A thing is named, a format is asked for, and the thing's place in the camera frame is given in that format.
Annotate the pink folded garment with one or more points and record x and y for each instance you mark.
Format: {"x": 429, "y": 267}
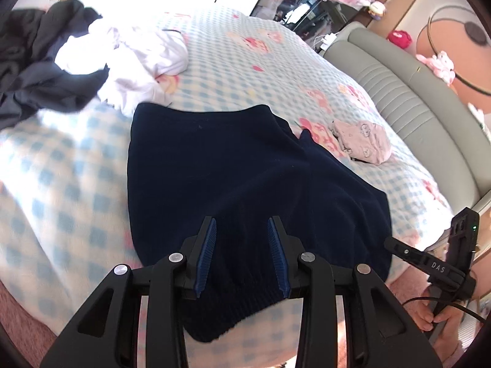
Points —
{"x": 364, "y": 141}

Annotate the white garment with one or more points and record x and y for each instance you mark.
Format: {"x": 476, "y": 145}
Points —
{"x": 143, "y": 61}

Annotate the red plush toy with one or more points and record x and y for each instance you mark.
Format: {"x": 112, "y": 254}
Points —
{"x": 400, "y": 38}

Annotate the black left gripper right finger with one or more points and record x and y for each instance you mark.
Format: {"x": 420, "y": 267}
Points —
{"x": 378, "y": 330}

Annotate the small white plush doll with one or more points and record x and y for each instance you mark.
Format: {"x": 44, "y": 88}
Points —
{"x": 376, "y": 10}

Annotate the person's right hand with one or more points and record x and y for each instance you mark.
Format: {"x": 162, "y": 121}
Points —
{"x": 426, "y": 320}

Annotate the black clothes pile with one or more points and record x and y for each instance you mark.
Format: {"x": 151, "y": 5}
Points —
{"x": 30, "y": 78}

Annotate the navy blue shorts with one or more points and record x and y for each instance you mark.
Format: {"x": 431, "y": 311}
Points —
{"x": 243, "y": 168}

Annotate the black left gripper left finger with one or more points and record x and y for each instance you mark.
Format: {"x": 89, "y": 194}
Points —
{"x": 104, "y": 330}

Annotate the grey padded headboard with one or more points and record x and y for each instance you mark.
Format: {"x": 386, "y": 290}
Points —
{"x": 427, "y": 115}

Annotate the white bow plush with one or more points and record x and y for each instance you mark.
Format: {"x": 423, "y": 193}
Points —
{"x": 480, "y": 118}

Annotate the pink plush toy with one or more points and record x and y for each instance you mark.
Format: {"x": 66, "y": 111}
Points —
{"x": 440, "y": 65}

